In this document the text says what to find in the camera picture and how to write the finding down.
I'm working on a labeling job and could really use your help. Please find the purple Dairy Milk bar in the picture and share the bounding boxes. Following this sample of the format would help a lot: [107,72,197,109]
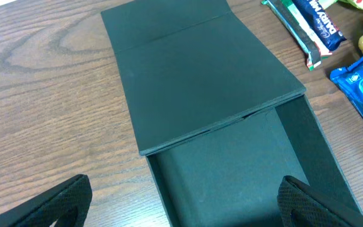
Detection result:
[292,0,346,51]

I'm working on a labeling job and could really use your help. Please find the green chocolate bar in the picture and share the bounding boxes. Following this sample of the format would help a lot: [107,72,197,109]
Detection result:
[261,0,332,71]

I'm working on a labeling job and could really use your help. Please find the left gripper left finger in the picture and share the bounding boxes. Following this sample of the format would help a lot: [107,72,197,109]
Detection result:
[0,174,93,227]

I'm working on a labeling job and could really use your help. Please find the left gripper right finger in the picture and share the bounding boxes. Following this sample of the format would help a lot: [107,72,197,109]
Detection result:
[277,175,363,227]

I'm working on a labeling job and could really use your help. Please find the dark green gift box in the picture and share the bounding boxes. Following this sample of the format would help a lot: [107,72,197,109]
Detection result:
[101,0,360,226]

